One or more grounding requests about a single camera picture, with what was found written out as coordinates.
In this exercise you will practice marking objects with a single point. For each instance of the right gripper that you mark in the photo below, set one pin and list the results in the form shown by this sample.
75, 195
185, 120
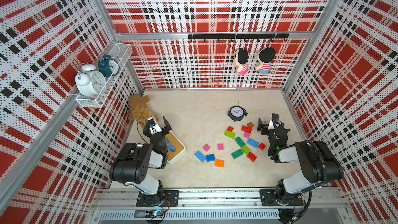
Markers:
274, 131

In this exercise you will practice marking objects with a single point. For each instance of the red long block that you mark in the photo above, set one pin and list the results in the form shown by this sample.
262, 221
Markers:
246, 129

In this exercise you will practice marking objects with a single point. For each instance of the lime block small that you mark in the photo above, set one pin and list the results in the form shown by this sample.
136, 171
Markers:
245, 150

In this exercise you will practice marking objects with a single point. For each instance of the dark green block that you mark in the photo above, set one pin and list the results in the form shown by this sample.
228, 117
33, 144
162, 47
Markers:
239, 142

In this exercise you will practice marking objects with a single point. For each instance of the lime long block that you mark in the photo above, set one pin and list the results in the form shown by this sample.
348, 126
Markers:
229, 134

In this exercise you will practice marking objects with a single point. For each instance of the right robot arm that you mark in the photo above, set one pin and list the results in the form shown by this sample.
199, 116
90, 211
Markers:
318, 166

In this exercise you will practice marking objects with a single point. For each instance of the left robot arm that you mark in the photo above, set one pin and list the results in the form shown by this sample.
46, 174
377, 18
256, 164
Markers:
134, 160

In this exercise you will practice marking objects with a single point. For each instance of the small red block right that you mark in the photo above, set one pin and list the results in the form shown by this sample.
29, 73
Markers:
262, 146

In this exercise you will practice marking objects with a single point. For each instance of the light blue block right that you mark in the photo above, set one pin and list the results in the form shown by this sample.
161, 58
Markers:
253, 143

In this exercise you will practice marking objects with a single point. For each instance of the light blue block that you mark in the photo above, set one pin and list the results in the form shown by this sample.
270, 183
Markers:
200, 156
253, 143

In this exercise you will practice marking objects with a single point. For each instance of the brown teddy bear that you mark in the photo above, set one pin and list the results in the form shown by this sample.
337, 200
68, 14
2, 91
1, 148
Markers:
139, 110

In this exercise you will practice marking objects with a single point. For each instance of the white tray with wood lid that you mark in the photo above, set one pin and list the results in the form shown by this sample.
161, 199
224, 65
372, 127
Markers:
176, 149

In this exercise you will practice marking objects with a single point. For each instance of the red block front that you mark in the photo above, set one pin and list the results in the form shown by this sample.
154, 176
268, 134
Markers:
251, 157

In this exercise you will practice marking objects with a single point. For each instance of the black round table clock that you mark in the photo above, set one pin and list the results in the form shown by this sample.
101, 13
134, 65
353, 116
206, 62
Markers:
237, 113

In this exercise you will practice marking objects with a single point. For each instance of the green block front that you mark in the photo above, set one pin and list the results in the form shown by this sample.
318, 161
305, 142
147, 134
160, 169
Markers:
236, 154

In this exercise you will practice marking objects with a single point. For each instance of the light blue block left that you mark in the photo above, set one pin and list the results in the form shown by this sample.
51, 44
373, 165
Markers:
200, 156

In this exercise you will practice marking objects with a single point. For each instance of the blue square block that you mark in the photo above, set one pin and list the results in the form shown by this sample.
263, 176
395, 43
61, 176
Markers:
210, 158

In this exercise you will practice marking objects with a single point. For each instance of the orange block front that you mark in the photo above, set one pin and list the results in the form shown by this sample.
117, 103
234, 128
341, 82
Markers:
219, 163

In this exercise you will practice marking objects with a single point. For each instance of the doll with blue shorts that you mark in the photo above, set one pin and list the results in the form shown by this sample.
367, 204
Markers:
265, 57

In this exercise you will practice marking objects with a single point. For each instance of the doll with pink stripes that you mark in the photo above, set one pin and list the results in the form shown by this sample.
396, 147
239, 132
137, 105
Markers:
240, 61

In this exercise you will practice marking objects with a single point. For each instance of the teal alarm clock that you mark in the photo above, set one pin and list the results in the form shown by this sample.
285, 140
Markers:
108, 66

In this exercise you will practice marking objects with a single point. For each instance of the white alarm clock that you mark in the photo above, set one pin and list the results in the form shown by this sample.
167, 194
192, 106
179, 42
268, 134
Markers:
89, 81

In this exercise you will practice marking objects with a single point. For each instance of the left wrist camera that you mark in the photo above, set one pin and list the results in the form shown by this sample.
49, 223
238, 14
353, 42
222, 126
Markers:
152, 123

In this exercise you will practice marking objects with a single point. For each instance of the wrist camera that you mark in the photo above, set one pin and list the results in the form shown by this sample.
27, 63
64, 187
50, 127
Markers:
152, 123
274, 121

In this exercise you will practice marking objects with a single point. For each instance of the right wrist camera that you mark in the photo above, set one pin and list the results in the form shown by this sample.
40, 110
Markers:
274, 121

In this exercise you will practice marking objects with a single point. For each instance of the white wire shelf basket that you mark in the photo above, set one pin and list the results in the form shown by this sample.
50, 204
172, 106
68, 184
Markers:
120, 52

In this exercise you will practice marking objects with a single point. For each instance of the electronics board with wires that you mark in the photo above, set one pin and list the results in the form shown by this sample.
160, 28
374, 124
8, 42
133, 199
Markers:
152, 216

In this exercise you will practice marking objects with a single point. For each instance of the black hook rail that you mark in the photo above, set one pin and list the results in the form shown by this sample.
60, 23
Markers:
270, 36

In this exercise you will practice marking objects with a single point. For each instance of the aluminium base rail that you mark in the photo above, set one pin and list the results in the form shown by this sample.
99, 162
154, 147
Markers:
221, 205

